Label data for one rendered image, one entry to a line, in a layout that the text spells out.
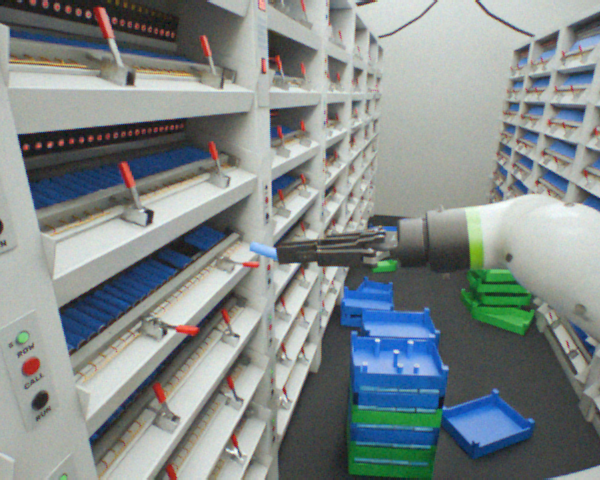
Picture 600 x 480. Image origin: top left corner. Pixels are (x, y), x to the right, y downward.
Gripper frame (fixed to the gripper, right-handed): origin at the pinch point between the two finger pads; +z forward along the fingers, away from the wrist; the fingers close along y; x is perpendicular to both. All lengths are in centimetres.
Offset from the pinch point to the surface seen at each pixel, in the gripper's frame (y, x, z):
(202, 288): 4.0, -7.7, 23.4
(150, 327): -13.5, -6.1, 22.5
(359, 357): 63, -65, 8
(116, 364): -21.1, -7.7, 23.3
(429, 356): 71, -70, -16
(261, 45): 34, 38, 12
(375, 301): 167, -96, 17
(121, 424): -18.1, -21.7, 30.3
